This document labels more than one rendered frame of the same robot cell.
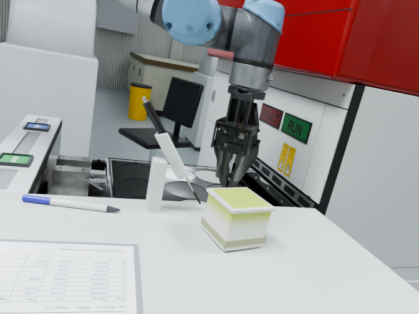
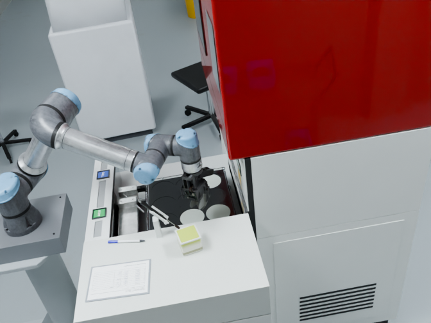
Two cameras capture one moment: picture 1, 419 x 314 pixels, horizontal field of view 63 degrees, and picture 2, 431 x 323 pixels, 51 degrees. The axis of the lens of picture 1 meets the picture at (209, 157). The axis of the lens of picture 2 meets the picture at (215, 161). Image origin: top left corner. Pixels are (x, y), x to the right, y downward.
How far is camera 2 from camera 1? 121 cm
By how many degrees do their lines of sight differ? 25
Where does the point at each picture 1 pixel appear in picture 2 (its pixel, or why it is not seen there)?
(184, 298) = (163, 280)
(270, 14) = (186, 143)
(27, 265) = (115, 274)
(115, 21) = not seen: outside the picture
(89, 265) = (134, 272)
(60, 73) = (104, 44)
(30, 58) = (76, 40)
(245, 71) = (185, 166)
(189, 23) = (144, 180)
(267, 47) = (191, 156)
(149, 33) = not seen: outside the picture
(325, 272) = (224, 259)
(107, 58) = not seen: outside the picture
